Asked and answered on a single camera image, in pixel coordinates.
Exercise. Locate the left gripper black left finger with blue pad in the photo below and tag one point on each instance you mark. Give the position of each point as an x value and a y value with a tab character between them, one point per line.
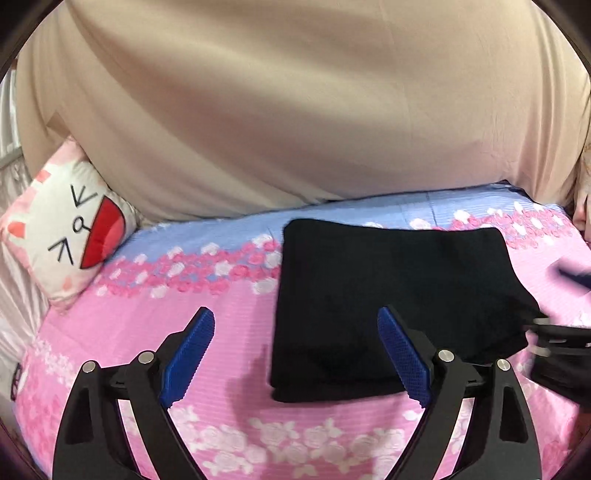
92	442

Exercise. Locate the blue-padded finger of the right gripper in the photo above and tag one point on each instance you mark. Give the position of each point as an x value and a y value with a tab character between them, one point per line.
581	278

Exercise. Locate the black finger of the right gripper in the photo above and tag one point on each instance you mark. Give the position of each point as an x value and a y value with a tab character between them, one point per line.
561	360

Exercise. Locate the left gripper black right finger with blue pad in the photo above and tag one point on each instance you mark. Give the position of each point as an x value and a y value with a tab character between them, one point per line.
500	441

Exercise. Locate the black pants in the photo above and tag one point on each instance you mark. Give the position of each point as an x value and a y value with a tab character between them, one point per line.
458	287

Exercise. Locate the white satin fabric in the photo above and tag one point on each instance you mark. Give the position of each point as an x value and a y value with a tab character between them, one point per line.
23	306

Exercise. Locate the pink floral bed sheet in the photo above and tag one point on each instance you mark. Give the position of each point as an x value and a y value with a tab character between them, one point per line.
228	419

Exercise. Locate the cat face pillow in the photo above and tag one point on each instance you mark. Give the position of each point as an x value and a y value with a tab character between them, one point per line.
66	224

